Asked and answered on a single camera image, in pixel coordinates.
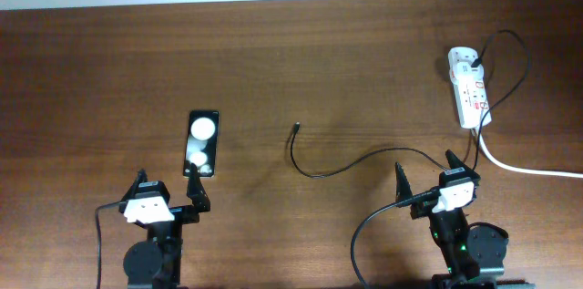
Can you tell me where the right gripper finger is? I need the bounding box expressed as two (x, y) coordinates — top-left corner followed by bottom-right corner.
(394, 162), (413, 207)
(445, 150), (479, 180)

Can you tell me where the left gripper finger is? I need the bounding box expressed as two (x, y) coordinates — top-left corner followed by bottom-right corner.
(120, 169), (148, 202)
(186, 163), (210, 212)

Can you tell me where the black smartphone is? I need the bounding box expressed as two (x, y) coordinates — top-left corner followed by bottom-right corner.
(182, 109), (220, 178)

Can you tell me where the thin black charger cable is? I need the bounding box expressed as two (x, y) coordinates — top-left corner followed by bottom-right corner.
(289, 29), (533, 180)

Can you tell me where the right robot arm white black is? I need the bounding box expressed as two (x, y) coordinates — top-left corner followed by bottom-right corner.
(395, 150), (508, 288)

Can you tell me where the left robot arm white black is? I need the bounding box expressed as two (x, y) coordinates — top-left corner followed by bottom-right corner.
(119, 165), (210, 289)

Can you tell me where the white USB plug adapter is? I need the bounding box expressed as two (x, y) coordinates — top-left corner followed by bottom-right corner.
(447, 46), (484, 85)

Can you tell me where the white power strip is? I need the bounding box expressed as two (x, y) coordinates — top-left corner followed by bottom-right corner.
(447, 46), (493, 129)

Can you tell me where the white power strip cord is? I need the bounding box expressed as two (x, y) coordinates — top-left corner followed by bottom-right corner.
(476, 127), (583, 180)

